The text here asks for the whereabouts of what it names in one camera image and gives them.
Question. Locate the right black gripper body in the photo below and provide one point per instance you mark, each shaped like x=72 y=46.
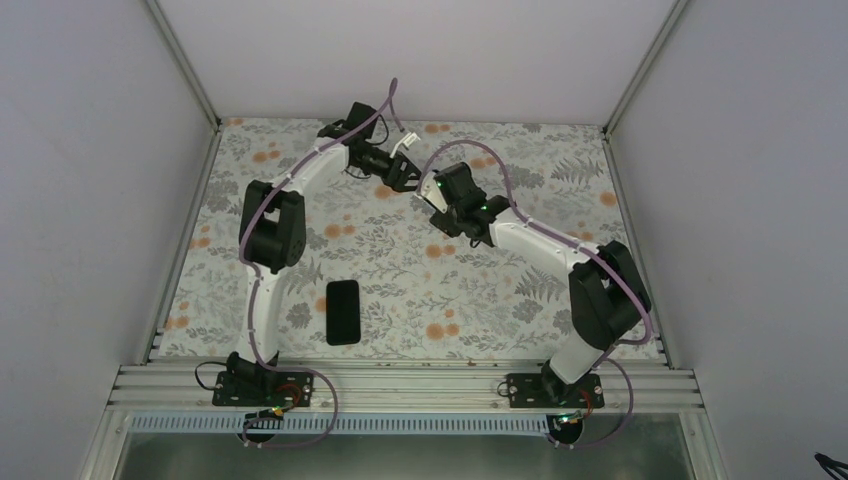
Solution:
x=445 y=225

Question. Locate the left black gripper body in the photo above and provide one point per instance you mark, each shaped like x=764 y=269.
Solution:
x=370 y=167

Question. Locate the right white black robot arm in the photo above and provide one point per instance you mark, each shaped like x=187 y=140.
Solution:
x=607 y=295

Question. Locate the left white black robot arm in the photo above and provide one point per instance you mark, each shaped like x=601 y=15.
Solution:
x=272 y=234

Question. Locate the black phone on table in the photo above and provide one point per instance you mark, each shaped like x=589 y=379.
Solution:
x=343 y=313

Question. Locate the floral table mat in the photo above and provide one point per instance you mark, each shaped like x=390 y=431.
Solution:
x=423 y=295

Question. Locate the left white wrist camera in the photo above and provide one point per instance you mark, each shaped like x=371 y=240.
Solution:
x=408 y=139

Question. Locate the right aluminium frame post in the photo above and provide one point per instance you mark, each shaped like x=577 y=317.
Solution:
x=645 y=66

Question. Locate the aluminium frame post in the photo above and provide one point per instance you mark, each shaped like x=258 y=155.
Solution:
x=180 y=57
x=645 y=66

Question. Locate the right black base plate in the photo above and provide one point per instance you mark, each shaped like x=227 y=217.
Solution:
x=535 y=391

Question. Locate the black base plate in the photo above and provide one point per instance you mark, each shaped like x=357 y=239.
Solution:
x=270 y=389
x=535 y=391

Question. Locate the left aluminium frame post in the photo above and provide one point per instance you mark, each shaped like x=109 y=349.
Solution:
x=180 y=57

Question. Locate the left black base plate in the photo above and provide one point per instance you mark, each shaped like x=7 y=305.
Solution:
x=270 y=389

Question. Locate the slotted grey cable duct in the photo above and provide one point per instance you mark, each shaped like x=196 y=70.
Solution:
x=343 y=423

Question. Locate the aluminium front rail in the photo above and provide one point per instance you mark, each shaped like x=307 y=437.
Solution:
x=371 y=386

